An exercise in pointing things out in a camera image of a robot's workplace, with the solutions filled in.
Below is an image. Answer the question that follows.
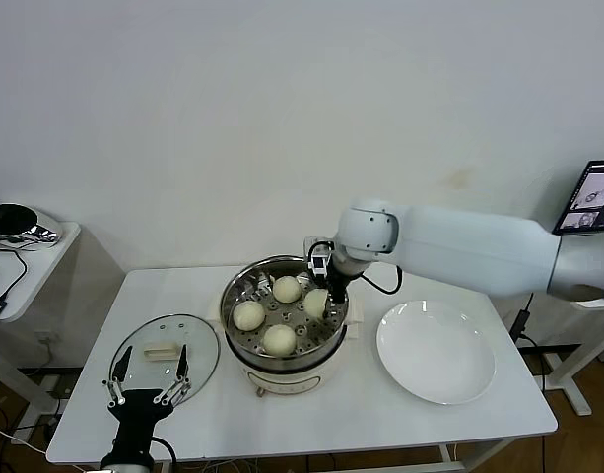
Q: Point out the shiny chrome black device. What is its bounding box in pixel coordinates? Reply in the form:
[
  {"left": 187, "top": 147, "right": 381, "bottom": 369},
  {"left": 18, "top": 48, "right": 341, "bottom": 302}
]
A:
[{"left": 0, "top": 202, "right": 68, "bottom": 248}]

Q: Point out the stainless steel steamer basket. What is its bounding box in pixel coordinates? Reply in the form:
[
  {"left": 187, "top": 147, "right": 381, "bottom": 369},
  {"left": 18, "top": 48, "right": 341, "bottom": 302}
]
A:
[{"left": 219, "top": 255, "right": 352, "bottom": 367}]

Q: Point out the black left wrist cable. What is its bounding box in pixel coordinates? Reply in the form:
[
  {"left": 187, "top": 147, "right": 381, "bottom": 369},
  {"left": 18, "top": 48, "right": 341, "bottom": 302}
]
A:
[{"left": 151, "top": 436, "right": 178, "bottom": 467}]

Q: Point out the white side table with headset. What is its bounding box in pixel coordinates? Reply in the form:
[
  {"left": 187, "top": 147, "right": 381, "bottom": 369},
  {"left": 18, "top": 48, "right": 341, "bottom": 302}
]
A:
[{"left": 0, "top": 221, "right": 85, "bottom": 444}]

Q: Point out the round glass pot lid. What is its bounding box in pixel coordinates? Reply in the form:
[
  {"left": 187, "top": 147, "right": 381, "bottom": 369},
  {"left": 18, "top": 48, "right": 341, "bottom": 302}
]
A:
[{"left": 108, "top": 313, "right": 222, "bottom": 413}]

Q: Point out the white steamed baozi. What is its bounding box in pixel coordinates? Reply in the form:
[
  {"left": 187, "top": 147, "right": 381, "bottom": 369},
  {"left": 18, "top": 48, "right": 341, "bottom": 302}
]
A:
[
  {"left": 273, "top": 275, "right": 303, "bottom": 304},
  {"left": 262, "top": 323, "right": 299, "bottom": 358},
  {"left": 232, "top": 301, "right": 267, "bottom": 332},
  {"left": 302, "top": 289, "right": 330, "bottom": 319}
]

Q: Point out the black cable on side table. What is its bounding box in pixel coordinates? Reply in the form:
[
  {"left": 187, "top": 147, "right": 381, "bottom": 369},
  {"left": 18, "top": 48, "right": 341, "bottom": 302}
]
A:
[{"left": 0, "top": 244, "right": 31, "bottom": 304}]

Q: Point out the white main table frame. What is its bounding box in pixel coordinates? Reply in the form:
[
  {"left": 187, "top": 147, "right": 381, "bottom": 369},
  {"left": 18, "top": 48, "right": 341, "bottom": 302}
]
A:
[{"left": 49, "top": 436, "right": 517, "bottom": 473}]

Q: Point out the black adapter cable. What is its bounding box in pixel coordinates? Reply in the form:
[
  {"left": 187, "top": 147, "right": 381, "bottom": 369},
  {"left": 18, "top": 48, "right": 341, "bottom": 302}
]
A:
[{"left": 508, "top": 293, "right": 550, "bottom": 391}]

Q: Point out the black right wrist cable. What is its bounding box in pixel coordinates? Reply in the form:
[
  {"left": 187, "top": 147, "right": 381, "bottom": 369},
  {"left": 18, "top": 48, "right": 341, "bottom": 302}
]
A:
[{"left": 358, "top": 264, "right": 403, "bottom": 296}]

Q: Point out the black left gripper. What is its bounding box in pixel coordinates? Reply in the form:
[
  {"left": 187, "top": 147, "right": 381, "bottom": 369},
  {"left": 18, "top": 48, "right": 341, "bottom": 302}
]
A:
[{"left": 101, "top": 343, "right": 193, "bottom": 458}]

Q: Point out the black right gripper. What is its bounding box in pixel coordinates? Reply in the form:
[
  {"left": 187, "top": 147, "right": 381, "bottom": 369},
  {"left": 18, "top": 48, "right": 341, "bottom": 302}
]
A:
[{"left": 324, "top": 252, "right": 366, "bottom": 320}]

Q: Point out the white round plate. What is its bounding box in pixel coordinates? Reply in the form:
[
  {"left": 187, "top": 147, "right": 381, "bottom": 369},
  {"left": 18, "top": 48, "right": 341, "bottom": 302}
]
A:
[{"left": 376, "top": 300, "right": 498, "bottom": 407}]

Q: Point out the cream electric cooking pot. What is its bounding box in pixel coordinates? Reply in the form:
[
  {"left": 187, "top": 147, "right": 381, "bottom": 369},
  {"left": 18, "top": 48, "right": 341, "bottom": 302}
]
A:
[{"left": 206, "top": 294, "right": 367, "bottom": 398}]

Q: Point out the grey open laptop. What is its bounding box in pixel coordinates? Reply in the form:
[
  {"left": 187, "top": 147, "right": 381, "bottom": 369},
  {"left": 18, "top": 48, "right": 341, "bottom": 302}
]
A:
[{"left": 551, "top": 160, "right": 604, "bottom": 238}]

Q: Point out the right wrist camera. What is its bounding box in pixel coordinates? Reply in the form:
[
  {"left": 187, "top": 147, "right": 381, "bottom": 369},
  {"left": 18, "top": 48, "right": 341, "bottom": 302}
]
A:
[{"left": 302, "top": 236, "right": 336, "bottom": 278}]

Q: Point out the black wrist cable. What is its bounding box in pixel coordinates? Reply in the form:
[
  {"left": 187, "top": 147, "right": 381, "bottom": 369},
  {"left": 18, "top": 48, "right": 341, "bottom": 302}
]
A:
[
  {"left": 358, "top": 264, "right": 403, "bottom": 296},
  {"left": 151, "top": 436, "right": 178, "bottom": 467}
]

